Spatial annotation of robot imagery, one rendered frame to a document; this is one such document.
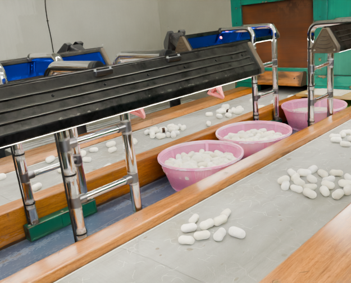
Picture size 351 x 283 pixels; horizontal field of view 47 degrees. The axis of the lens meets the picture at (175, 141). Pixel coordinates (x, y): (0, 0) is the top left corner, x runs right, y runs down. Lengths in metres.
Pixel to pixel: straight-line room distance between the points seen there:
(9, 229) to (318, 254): 0.72
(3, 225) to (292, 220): 0.68
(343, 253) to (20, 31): 3.10
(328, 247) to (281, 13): 1.60
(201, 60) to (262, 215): 0.37
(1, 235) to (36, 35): 2.63
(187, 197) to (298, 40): 1.37
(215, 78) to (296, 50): 1.43
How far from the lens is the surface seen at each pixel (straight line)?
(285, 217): 0.91
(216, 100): 2.06
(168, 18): 4.10
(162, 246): 0.83
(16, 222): 1.09
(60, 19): 3.65
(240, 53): 0.86
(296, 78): 2.12
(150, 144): 1.49
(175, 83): 0.69
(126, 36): 3.96
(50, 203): 1.11
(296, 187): 1.02
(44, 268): 0.79
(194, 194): 0.97
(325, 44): 1.21
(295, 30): 2.17
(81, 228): 0.85
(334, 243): 0.78
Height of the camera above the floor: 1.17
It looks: 17 degrees down
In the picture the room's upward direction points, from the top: 6 degrees counter-clockwise
